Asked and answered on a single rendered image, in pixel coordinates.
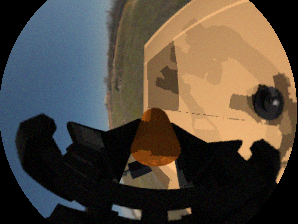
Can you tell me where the orange knob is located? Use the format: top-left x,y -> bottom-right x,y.
130,108 -> 181,167

